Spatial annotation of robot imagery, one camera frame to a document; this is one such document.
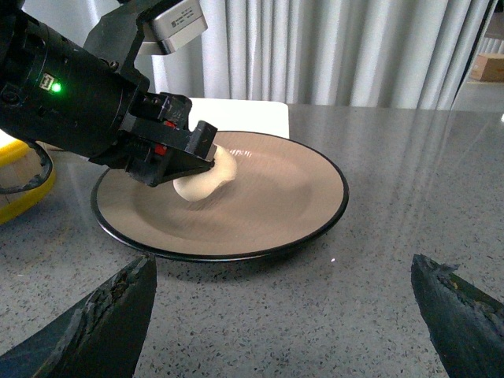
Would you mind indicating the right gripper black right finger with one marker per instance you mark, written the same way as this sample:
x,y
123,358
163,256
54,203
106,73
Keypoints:
x,y
465,324

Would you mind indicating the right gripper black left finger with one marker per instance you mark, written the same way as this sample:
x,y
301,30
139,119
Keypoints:
x,y
100,336

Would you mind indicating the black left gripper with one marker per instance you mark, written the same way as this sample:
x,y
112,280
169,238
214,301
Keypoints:
x,y
42,69

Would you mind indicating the white steamed bun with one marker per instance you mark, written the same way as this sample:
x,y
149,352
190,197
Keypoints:
x,y
200,186

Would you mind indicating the beige plate with black rim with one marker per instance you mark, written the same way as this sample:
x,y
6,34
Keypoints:
x,y
285,195

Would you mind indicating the cream rectangular serving tray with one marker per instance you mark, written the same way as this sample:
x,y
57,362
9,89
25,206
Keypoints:
x,y
83,129

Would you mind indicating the yellow-rimmed bamboo steamer basket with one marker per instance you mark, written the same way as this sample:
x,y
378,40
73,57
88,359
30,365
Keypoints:
x,y
26,177

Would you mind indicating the brown cardboard box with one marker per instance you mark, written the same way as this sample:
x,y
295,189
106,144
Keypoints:
x,y
488,68

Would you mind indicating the grey pleated curtain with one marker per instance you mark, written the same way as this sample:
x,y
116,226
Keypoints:
x,y
399,54

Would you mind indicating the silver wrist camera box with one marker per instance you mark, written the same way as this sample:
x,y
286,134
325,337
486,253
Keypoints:
x,y
173,28

